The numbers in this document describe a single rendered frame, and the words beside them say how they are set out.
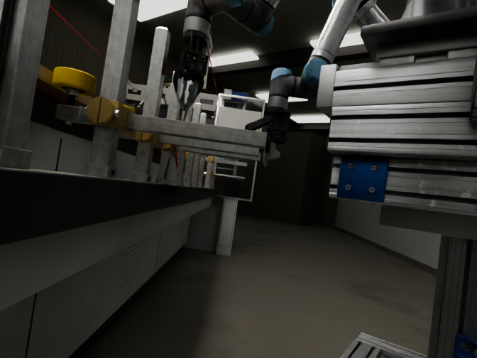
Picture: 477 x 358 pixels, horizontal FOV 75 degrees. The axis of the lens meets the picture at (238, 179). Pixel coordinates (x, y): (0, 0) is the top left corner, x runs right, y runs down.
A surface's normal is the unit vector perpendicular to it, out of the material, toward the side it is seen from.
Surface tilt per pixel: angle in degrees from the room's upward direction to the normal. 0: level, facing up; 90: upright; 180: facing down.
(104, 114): 90
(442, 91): 90
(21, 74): 90
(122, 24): 90
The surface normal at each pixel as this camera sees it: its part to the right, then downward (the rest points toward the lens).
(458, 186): -0.56, -0.11
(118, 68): 0.00, -0.04
